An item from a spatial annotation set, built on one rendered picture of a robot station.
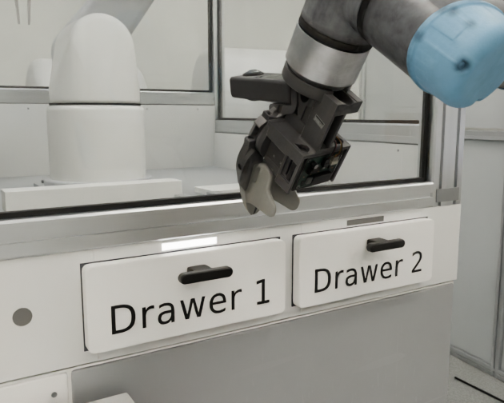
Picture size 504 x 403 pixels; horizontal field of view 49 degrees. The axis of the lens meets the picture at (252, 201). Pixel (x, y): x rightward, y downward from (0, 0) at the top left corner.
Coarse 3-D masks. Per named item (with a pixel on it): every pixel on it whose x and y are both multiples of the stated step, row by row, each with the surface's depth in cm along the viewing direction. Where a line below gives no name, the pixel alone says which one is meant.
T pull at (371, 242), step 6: (372, 240) 88; (378, 240) 88; (384, 240) 88; (390, 240) 88; (396, 240) 88; (402, 240) 89; (366, 246) 86; (372, 246) 85; (378, 246) 86; (384, 246) 87; (390, 246) 87; (396, 246) 88; (402, 246) 89; (372, 252) 86
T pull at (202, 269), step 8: (192, 272) 70; (200, 272) 70; (208, 272) 71; (216, 272) 72; (224, 272) 72; (232, 272) 73; (184, 280) 69; (192, 280) 70; (200, 280) 70; (208, 280) 71
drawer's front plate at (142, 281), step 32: (160, 256) 72; (192, 256) 73; (224, 256) 76; (256, 256) 79; (96, 288) 67; (128, 288) 69; (160, 288) 72; (192, 288) 74; (224, 288) 77; (256, 288) 79; (96, 320) 68; (128, 320) 70; (192, 320) 75; (224, 320) 77; (96, 352) 68
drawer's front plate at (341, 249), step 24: (312, 240) 84; (336, 240) 86; (360, 240) 89; (408, 240) 94; (432, 240) 98; (312, 264) 84; (336, 264) 87; (360, 264) 89; (408, 264) 95; (312, 288) 85; (360, 288) 90; (384, 288) 93
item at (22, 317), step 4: (24, 308) 65; (16, 312) 64; (20, 312) 65; (24, 312) 65; (28, 312) 65; (16, 316) 65; (20, 316) 65; (24, 316) 65; (28, 316) 65; (32, 316) 66; (16, 320) 65; (20, 320) 65; (24, 320) 65; (28, 320) 65; (16, 324) 65; (20, 324) 65; (24, 324) 65
